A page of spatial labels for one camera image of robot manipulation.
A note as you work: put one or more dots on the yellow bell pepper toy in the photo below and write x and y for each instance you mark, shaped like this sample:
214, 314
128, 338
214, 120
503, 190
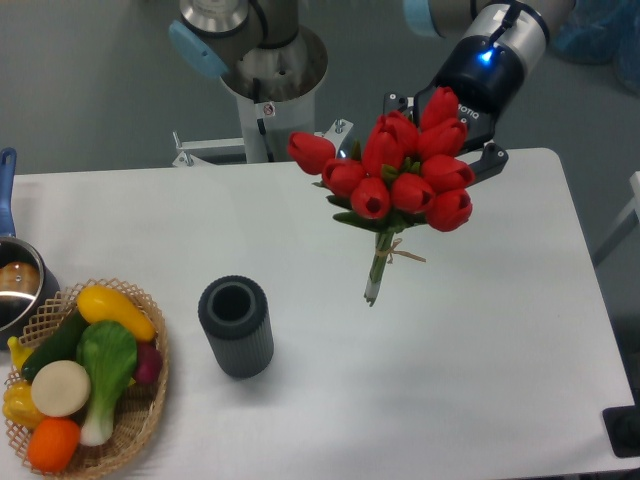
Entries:
19, 407

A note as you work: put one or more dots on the white furniture leg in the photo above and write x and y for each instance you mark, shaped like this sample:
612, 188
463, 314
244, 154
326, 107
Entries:
621, 227

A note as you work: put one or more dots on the blue plastic bag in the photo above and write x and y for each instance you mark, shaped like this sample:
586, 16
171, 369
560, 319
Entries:
603, 32

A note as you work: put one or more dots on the cream round onion toy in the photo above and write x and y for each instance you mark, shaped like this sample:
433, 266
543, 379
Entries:
61, 388

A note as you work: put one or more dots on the black device at table edge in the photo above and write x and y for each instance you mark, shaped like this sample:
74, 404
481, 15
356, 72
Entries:
622, 426

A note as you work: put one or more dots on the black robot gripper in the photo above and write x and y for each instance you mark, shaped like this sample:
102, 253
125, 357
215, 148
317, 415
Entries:
485, 79

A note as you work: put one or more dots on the dark green cucumber toy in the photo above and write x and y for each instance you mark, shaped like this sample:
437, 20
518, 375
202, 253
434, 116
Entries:
60, 345

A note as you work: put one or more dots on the green bok choy toy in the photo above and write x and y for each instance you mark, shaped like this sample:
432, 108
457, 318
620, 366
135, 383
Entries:
108, 353

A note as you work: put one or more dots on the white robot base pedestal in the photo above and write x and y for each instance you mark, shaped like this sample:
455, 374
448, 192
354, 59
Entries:
266, 128

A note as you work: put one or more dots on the purple red radish toy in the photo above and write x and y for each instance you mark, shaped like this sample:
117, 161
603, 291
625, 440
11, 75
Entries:
149, 364

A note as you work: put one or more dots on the orange toy fruit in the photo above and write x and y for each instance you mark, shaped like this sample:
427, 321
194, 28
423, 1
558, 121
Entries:
53, 444

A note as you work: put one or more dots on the yellow squash toy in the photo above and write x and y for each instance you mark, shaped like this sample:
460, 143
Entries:
100, 303

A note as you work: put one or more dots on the red tulip bouquet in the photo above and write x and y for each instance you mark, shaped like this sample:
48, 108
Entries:
407, 174

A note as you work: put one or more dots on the yellow banana toy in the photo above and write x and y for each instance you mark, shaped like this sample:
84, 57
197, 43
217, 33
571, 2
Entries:
19, 353

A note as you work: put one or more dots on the dark grey ribbed vase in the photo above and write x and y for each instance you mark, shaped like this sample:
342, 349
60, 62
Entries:
233, 312

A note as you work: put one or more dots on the blue handled steel saucepan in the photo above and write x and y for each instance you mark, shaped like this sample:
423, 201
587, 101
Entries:
26, 281

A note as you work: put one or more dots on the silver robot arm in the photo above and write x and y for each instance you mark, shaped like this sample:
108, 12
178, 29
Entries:
273, 66

